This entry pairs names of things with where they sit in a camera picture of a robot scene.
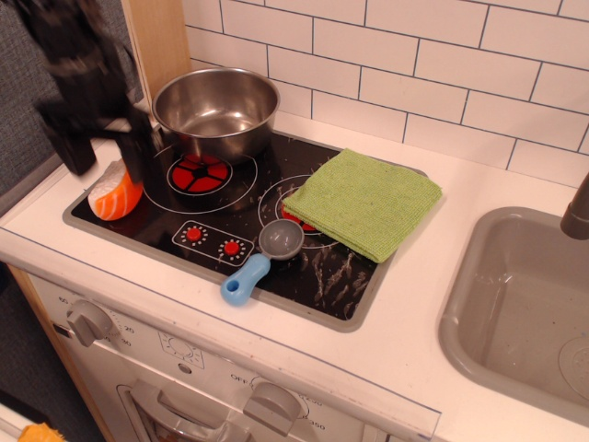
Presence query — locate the stainless steel pot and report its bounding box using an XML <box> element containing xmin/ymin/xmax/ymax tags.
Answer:
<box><xmin>152</xmin><ymin>67</ymin><xmax>281</xmax><ymax>164</ymax></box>

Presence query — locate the left red stove knob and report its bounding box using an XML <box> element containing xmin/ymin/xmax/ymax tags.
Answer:
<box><xmin>185</xmin><ymin>227</ymin><xmax>203</xmax><ymax>243</ymax></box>

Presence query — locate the grey faucet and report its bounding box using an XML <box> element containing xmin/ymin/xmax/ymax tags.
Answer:
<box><xmin>560</xmin><ymin>174</ymin><xmax>589</xmax><ymax>240</ymax></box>

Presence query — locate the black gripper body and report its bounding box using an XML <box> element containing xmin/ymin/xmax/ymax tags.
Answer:
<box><xmin>35</xmin><ymin>62</ymin><xmax>152</xmax><ymax>143</ymax></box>

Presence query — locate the green folded cloth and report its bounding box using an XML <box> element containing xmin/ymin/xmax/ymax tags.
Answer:
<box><xmin>283</xmin><ymin>149</ymin><xmax>442</xmax><ymax>263</ymax></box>

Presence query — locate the wooden side post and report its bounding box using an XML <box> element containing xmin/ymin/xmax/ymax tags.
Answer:
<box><xmin>121</xmin><ymin>0</ymin><xmax>191</xmax><ymax>110</ymax></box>

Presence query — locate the left grey oven knob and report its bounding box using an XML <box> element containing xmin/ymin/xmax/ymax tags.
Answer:
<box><xmin>66</xmin><ymin>300</ymin><xmax>113</xmax><ymax>347</ymax></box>

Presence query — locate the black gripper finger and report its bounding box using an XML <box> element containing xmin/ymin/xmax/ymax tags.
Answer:
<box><xmin>116</xmin><ymin>131</ymin><xmax>159</xmax><ymax>183</ymax></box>
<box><xmin>50</xmin><ymin>129</ymin><xmax>97</xmax><ymax>176</ymax></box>

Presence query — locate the red stove knob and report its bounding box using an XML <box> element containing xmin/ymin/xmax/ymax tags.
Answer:
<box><xmin>185</xmin><ymin>227</ymin><xmax>203</xmax><ymax>243</ymax></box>
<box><xmin>223</xmin><ymin>241</ymin><xmax>241</xmax><ymax>256</ymax></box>

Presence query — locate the grey oven door handle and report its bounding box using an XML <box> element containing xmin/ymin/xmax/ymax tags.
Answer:
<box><xmin>127</xmin><ymin>380</ymin><xmax>252</xmax><ymax>441</ymax></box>

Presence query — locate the grey oven knob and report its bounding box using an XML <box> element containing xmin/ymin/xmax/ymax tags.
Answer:
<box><xmin>243</xmin><ymin>382</ymin><xmax>302</xmax><ymax>436</ymax></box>
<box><xmin>66</xmin><ymin>300</ymin><xmax>113</xmax><ymax>347</ymax></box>

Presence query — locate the black toy stove top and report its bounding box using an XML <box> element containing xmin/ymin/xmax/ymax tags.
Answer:
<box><xmin>64</xmin><ymin>134</ymin><xmax>387</xmax><ymax>332</ymax></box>

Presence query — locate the orange white toy sushi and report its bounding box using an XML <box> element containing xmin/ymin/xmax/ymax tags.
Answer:
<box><xmin>87</xmin><ymin>159</ymin><xmax>144</xmax><ymax>221</ymax></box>

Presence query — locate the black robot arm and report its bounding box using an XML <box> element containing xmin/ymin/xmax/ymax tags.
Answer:
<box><xmin>10</xmin><ymin>1</ymin><xmax>156</xmax><ymax>183</ymax></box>

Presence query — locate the right grey oven knob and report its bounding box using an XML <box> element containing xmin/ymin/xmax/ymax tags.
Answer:
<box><xmin>243</xmin><ymin>382</ymin><xmax>302</xmax><ymax>436</ymax></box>

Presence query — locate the right red stove knob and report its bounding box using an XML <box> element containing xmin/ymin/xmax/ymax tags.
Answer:
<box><xmin>223</xmin><ymin>241</ymin><xmax>241</xmax><ymax>256</ymax></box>

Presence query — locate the grey scoop blue handle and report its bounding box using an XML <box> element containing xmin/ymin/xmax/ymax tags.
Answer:
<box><xmin>220</xmin><ymin>219</ymin><xmax>305</xmax><ymax>307</ymax></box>

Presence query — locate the grey plastic sink basin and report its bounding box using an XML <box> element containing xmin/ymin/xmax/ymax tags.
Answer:
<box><xmin>439</xmin><ymin>207</ymin><xmax>588</xmax><ymax>425</ymax></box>

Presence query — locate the orange yellow object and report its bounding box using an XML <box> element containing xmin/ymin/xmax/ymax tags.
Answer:
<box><xmin>17</xmin><ymin>423</ymin><xmax>65</xmax><ymax>442</ymax></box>

